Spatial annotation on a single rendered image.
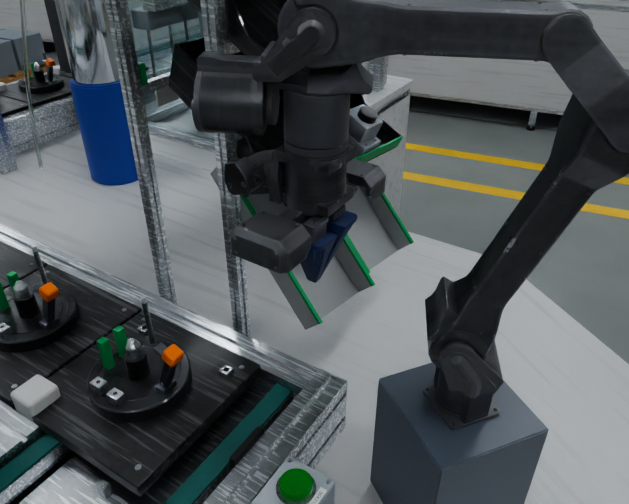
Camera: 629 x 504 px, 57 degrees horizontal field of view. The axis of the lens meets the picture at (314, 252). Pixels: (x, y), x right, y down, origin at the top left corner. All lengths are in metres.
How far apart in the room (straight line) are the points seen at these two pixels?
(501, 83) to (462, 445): 3.94
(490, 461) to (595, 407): 0.40
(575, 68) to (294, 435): 0.54
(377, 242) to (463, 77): 3.52
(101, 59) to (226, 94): 1.08
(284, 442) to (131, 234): 0.78
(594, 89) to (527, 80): 3.97
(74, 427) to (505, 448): 0.53
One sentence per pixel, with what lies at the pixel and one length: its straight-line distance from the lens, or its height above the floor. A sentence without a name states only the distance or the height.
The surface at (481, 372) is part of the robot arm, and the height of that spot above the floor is 1.15.
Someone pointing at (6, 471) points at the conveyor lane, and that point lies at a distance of 0.86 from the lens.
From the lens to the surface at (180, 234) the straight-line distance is 1.39.
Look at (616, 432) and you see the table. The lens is 1.03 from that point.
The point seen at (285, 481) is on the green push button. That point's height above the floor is 0.97.
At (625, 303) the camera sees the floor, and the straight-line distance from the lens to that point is 2.87.
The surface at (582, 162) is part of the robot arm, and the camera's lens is 0.51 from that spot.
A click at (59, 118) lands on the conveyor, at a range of 2.05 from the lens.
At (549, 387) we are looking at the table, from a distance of 1.06.
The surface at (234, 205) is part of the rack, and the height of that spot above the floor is 1.17.
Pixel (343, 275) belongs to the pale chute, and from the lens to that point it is 0.95.
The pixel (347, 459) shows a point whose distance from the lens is 0.89.
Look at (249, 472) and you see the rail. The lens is 0.76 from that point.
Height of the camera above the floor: 1.57
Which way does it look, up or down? 33 degrees down
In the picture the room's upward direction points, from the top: straight up
